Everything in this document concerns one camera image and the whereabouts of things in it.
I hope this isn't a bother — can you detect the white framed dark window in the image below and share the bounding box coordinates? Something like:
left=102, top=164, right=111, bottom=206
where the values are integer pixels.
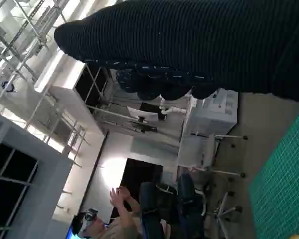
left=74, top=62, right=109, bottom=107

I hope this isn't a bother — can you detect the white plastic pipe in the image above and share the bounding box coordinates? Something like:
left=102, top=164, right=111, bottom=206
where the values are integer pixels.
left=160, top=98, right=188, bottom=116

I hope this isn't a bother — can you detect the round blue white device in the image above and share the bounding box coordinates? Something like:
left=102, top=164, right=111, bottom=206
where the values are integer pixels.
left=1, top=79, right=17, bottom=93

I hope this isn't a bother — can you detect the dark blue office chair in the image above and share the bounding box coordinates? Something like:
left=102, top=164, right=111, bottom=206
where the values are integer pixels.
left=176, top=173, right=244, bottom=224
left=139, top=181, right=181, bottom=239

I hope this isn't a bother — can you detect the white striped cabinet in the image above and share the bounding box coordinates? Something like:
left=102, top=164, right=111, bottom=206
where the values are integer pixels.
left=185, top=88, right=239, bottom=136

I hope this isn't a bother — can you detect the green cutting mat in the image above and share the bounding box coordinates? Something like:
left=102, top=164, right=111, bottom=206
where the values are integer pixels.
left=248, top=102, right=299, bottom=239

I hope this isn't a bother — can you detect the black wall screen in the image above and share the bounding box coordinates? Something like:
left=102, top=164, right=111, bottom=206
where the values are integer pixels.
left=123, top=158, right=164, bottom=191

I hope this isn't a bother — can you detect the person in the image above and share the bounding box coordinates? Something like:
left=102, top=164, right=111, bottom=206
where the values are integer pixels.
left=71, top=186, right=165, bottom=239

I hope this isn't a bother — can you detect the grey framed dark window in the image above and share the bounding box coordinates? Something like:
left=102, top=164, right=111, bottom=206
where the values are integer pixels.
left=0, top=109, right=74, bottom=239

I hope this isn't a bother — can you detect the black knitted gloved right hand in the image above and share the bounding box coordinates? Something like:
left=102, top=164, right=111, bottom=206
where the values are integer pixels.
left=53, top=0, right=299, bottom=104

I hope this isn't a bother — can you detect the black monitor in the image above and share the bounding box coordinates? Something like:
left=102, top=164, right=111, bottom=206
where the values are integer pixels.
left=139, top=102, right=163, bottom=121

